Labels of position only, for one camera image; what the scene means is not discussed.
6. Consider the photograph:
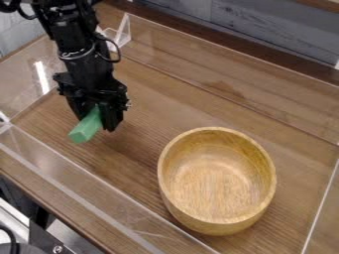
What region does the brown wooden bowl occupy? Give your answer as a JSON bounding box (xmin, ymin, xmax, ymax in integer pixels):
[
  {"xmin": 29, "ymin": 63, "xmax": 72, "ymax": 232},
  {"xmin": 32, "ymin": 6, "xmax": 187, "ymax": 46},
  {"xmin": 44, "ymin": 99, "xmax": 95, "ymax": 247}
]
[{"xmin": 158, "ymin": 127, "xmax": 276, "ymax": 236}]

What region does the clear acrylic table barrier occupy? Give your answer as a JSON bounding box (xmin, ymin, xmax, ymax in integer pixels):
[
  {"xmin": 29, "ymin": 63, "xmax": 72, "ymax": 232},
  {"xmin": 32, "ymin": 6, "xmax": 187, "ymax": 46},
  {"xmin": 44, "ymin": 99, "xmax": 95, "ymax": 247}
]
[{"xmin": 0, "ymin": 17, "xmax": 339, "ymax": 254}]

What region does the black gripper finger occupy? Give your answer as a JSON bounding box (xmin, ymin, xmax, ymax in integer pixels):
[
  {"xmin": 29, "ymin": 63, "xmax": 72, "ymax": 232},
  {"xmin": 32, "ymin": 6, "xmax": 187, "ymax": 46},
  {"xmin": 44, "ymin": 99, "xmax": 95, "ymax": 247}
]
[
  {"xmin": 67, "ymin": 94, "xmax": 96, "ymax": 120},
  {"xmin": 99, "ymin": 100, "xmax": 126, "ymax": 132}
]

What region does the black metal table clamp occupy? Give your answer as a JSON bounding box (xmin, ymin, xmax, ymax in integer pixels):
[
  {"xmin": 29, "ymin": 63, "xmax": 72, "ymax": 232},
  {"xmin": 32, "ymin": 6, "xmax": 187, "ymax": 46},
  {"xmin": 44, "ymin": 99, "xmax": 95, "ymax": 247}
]
[{"xmin": 28, "ymin": 220, "xmax": 91, "ymax": 254}]

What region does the green rectangular block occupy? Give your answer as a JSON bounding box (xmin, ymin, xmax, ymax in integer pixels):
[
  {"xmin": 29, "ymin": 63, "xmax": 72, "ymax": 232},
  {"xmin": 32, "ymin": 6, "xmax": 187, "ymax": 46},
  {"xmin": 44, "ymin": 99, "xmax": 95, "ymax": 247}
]
[{"xmin": 70, "ymin": 106, "xmax": 102, "ymax": 144}]

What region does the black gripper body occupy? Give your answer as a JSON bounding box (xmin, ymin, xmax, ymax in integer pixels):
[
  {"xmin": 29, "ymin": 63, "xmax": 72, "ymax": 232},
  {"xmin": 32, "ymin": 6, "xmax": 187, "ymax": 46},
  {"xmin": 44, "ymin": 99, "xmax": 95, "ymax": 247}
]
[{"xmin": 52, "ymin": 49, "xmax": 131, "ymax": 115}]

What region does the black cable bottom left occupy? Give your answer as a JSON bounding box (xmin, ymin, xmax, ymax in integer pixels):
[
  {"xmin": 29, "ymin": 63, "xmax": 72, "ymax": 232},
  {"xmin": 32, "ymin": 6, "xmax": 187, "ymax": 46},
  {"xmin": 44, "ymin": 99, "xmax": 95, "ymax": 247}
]
[{"xmin": 0, "ymin": 224, "xmax": 19, "ymax": 254}]

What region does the clear acrylic corner bracket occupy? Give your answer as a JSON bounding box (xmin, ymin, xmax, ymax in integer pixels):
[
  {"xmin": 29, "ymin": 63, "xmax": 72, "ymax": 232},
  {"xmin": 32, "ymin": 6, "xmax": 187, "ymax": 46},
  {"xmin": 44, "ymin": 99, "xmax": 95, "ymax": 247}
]
[{"xmin": 96, "ymin": 14, "xmax": 131, "ymax": 53}]

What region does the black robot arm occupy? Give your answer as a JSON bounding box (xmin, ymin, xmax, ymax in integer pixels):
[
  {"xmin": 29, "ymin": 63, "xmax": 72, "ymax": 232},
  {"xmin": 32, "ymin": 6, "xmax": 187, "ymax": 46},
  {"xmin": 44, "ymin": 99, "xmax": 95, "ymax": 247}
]
[{"xmin": 0, "ymin": 0, "xmax": 128, "ymax": 132}]

